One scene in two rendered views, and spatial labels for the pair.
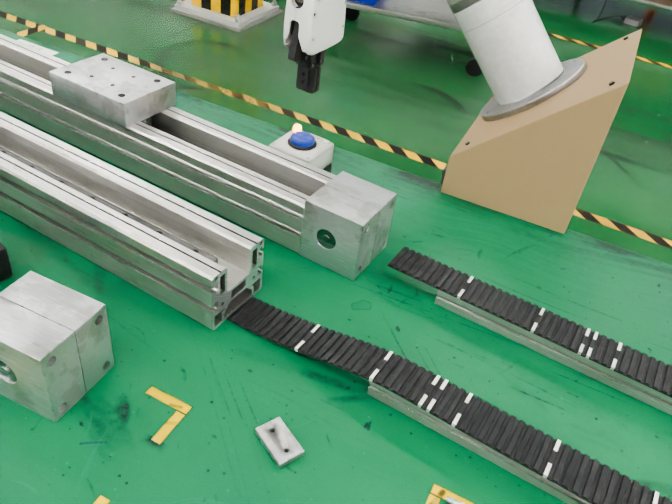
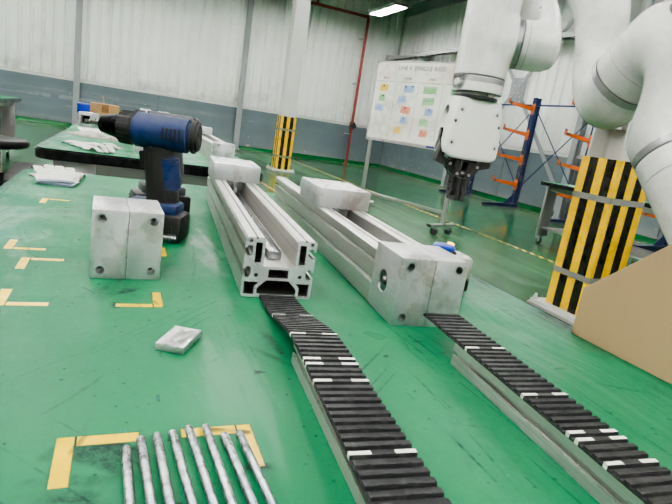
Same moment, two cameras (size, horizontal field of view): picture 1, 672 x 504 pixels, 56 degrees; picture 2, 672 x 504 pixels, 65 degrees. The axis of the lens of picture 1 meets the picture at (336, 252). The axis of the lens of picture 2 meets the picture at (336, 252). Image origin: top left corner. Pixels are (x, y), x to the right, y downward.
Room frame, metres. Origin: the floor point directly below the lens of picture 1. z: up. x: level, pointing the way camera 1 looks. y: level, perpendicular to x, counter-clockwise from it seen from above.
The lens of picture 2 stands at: (0.13, -0.44, 1.02)
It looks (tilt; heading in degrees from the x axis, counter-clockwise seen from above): 13 degrees down; 45
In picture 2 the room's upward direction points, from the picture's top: 9 degrees clockwise
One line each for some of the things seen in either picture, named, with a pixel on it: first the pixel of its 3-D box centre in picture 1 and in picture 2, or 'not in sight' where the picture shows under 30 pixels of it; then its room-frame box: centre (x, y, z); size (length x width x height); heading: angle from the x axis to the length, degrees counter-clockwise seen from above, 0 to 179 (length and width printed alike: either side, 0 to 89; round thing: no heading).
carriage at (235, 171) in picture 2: not in sight; (232, 174); (0.86, 0.70, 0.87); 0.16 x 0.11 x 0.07; 64
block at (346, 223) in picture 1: (351, 220); (423, 283); (0.74, -0.02, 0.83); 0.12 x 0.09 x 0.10; 154
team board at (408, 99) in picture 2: not in sight; (410, 144); (5.32, 3.79, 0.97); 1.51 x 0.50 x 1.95; 89
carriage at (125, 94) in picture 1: (114, 96); (332, 199); (0.92, 0.39, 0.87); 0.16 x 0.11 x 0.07; 64
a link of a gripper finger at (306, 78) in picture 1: (303, 72); (449, 179); (0.90, 0.09, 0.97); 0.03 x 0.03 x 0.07; 64
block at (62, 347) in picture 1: (51, 337); (134, 237); (0.44, 0.28, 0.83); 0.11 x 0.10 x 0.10; 161
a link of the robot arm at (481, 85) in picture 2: not in sight; (475, 87); (0.91, 0.08, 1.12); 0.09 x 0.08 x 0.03; 154
